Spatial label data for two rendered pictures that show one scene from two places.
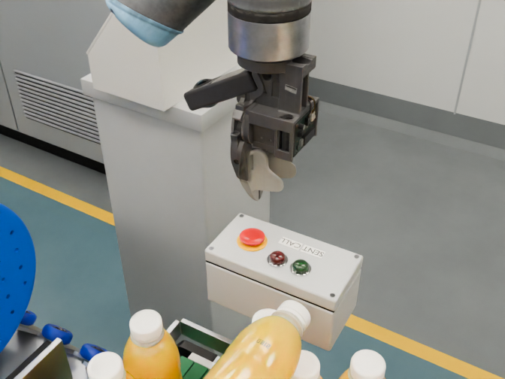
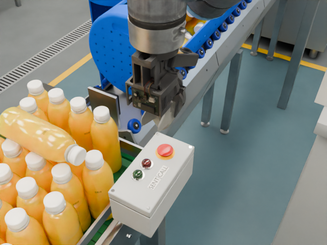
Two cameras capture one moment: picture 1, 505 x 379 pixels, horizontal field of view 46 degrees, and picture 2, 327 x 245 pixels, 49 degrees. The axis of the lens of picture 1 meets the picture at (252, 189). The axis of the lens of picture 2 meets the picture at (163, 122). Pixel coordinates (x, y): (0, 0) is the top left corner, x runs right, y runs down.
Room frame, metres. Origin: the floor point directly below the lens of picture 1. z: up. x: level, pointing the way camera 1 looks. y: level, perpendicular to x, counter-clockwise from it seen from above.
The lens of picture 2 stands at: (0.64, -0.54, 1.71)
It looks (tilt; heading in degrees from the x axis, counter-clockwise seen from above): 44 degrees down; 90
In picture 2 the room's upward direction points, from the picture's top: straight up
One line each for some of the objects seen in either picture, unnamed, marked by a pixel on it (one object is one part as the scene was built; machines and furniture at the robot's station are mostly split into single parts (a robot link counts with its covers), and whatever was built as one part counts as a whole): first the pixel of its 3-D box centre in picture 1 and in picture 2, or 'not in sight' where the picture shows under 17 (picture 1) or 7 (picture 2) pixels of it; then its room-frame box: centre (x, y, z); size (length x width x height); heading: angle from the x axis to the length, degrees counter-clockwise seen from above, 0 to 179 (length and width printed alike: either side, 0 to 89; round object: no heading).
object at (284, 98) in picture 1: (273, 100); (155, 74); (0.63, -0.02, 1.33); 0.09 x 0.08 x 0.12; 61
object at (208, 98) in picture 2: not in sight; (208, 88); (0.92, 1.23, 0.31); 0.06 x 0.06 x 0.63; 61
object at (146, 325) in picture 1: (146, 328); (101, 114); (0.49, 0.13, 1.10); 0.04 x 0.04 x 0.02
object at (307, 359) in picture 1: (302, 370); (62, 173); (0.42, -0.06, 1.10); 0.04 x 0.04 x 0.02
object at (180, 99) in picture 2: not in sight; (172, 97); (0.66, -0.01, 1.27); 0.05 x 0.02 x 0.09; 151
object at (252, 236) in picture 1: (252, 238); (165, 150); (0.64, 0.00, 1.11); 0.04 x 0.04 x 0.01
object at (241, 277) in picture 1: (282, 277); (154, 181); (0.62, -0.04, 1.05); 0.20 x 0.10 x 0.10; 61
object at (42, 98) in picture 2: not in sight; (44, 114); (0.29, 0.24, 1.00); 0.07 x 0.07 x 0.19
